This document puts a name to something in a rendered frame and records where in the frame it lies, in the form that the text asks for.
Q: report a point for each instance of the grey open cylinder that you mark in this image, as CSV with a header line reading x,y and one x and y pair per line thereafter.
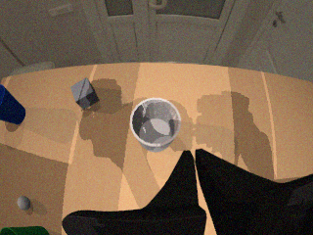
x,y
155,122

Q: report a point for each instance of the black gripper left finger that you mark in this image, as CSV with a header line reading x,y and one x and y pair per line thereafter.
x,y
174,210

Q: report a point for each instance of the dark blue cup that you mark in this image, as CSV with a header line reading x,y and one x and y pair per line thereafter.
x,y
11,110

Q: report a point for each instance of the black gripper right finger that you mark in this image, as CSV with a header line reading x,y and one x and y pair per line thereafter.
x,y
241,203

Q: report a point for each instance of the green plastic cup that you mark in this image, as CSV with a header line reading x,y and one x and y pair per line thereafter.
x,y
32,230

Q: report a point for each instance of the grey ball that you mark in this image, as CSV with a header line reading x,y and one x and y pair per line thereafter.
x,y
24,203

